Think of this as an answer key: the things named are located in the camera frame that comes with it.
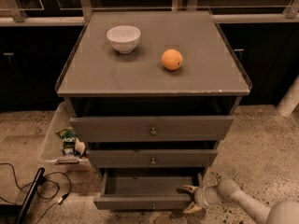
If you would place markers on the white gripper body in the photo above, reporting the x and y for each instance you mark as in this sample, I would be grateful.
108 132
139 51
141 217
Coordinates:
202 196

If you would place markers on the grey bottom drawer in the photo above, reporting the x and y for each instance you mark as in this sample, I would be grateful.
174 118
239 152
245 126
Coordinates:
146 188

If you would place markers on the grey drawer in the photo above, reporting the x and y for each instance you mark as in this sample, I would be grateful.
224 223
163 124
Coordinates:
146 188
147 158
151 129

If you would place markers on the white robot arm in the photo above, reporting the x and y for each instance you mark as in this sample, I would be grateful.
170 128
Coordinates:
258 167

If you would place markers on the grey middle drawer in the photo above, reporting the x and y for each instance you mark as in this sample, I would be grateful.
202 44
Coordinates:
147 158

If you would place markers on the grey drawer cabinet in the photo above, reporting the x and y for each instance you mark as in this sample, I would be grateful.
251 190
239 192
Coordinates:
101 82

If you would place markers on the grey top drawer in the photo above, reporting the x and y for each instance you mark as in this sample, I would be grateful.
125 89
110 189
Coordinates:
151 129

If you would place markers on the white packet in bin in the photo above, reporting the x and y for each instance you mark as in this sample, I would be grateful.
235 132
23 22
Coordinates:
80 147

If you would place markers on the orange fruit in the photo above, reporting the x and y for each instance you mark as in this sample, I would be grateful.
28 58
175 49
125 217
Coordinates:
172 59

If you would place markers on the green snack bag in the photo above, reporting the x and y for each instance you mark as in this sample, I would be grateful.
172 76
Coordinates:
68 137

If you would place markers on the clear plastic bin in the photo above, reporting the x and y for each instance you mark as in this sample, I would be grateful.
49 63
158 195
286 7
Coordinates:
52 147

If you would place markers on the white ceramic bowl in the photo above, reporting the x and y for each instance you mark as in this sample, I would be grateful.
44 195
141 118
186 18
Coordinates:
124 38

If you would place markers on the black bar stand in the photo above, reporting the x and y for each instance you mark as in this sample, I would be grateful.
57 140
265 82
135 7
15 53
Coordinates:
29 196

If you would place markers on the metal railing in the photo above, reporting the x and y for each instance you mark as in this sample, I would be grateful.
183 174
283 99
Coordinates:
79 12

